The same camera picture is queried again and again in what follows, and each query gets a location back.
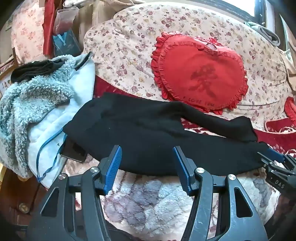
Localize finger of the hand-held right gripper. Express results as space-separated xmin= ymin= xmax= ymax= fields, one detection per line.
xmin=257 ymin=152 xmax=287 ymax=174
xmin=266 ymin=148 xmax=296 ymax=168

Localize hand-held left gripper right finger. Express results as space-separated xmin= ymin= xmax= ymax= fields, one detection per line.
xmin=173 ymin=146 xmax=269 ymax=241

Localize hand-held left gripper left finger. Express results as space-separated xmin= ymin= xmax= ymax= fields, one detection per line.
xmin=28 ymin=145 xmax=122 ymax=241

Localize black pants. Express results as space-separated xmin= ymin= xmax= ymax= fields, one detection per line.
xmin=63 ymin=92 xmax=270 ymax=176

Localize red cushion with pale trim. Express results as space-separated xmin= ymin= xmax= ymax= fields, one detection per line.
xmin=264 ymin=119 xmax=296 ymax=139

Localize dark smartphone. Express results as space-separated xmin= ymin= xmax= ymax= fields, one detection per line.
xmin=60 ymin=139 xmax=88 ymax=163

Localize red and white plush blanket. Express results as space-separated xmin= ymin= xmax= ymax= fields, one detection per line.
xmin=62 ymin=76 xmax=296 ymax=241

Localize red ruffled pillow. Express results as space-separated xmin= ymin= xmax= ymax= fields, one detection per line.
xmin=284 ymin=96 xmax=296 ymax=123

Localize red heart pillow with print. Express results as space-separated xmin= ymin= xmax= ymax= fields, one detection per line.
xmin=151 ymin=31 xmax=249 ymax=115

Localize brown furniture with knob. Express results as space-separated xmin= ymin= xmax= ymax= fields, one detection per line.
xmin=0 ymin=167 xmax=49 ymax=232

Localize light blue fleece jacket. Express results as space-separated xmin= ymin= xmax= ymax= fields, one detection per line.
xmin=0 ymin=52 xmax=96 ymax=189

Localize grey folded cloth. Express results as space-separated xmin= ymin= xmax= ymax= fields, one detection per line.
xmin=244 ymin=21 xmax=281 ymax=47

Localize floral quilt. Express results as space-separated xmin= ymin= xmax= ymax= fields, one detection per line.
xmin=82 ymin=3 xmax=296 ymax=131

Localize black cloth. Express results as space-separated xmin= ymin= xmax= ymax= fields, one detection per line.
xmin=10 ymin=59 xmax=70 ymax=84

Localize blue bag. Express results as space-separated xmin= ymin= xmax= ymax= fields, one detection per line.
xmin=53 ymin=31 xmax=81 ymax=57

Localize beige cloth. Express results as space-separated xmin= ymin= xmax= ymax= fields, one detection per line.
xmin=62 ymin=0 xmax=116 ymax=42

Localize clear plastic bag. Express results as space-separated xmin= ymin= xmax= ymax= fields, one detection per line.
xmin=53 ymin=9 xmax=77 ymax=35

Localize floral pillow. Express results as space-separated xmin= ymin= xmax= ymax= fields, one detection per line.
xmin=10 ymin=0 xmax=50 ymax=64

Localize blue drawstring cord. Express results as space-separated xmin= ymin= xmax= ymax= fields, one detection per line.
xmin=36 ymin=126 xmax=67 ymax=183

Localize window frame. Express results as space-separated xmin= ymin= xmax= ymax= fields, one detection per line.
xmin=220 ymin=0 xmax=278 ymax=24

